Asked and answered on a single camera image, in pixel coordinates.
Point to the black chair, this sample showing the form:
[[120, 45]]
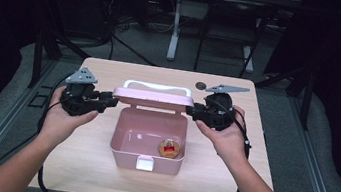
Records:
[[233, 17]]

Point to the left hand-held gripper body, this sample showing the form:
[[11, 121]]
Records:
[[77, 101]]

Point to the person's right hand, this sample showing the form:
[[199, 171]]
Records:
[[229, 144]]

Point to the person's left hand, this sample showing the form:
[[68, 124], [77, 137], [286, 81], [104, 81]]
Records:
[[60, 124]]

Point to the black metal stand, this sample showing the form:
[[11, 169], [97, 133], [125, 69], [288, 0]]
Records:
[[307, 101], [38, 57]]

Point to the white desk leg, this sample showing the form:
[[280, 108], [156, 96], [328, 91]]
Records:
[[248, 60], [173, 42]]

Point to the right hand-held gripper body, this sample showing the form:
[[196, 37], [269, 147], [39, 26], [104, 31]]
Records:
[[220, 113]]

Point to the dark cabinet with red light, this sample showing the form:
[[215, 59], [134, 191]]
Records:
[[80, 6]]

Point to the round gold tin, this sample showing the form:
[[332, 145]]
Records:
[[169, 148]]

